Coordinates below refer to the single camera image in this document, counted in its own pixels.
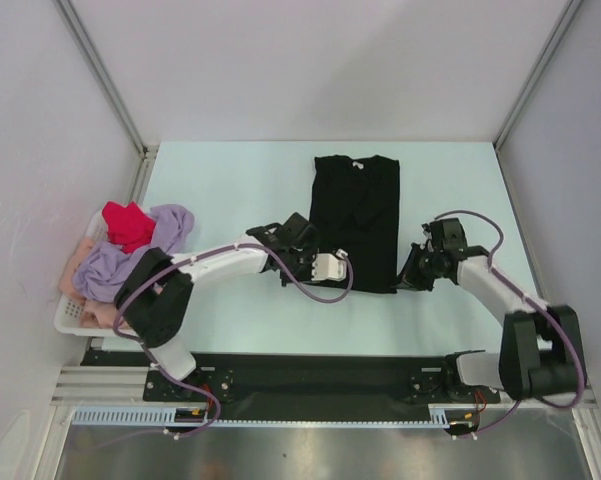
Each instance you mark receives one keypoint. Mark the aluminium front rail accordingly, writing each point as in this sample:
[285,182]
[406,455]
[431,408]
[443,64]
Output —
[100,387]

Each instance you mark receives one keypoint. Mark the white laundry basket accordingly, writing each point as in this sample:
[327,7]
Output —
[68,314]

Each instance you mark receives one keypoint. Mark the lilac t shirt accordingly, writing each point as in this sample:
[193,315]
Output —
[174,223]

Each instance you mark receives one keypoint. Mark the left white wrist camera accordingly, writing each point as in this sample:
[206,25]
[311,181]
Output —
[330,266]

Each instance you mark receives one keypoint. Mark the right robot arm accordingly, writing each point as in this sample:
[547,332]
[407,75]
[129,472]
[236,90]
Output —
[541,352]

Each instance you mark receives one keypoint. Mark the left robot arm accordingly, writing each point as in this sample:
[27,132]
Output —
[154,299]

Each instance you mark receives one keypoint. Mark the black t shirt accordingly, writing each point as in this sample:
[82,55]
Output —
[355,208]

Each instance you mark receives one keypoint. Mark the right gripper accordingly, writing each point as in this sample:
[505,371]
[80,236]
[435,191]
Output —
[409,276]

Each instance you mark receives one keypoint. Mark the white slotted cable duct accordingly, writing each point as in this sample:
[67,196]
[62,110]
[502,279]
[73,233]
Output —
[187,418]

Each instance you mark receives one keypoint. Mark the aluminium corner post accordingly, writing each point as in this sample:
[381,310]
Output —
[95,63]
[539,69]

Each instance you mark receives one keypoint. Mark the red t shirt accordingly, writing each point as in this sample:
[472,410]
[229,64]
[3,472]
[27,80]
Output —
[128,226]

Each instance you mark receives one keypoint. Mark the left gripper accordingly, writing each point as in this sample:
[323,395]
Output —
[307,276]

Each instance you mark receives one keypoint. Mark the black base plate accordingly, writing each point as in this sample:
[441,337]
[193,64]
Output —
[322,411]

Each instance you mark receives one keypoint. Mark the left aluminium corner post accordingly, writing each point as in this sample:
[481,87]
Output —
[95,63]

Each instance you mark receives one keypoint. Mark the pink t shirt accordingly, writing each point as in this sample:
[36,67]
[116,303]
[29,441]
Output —
[95,315]

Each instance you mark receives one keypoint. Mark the right aluminium corner post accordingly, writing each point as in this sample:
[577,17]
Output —
[539,69]

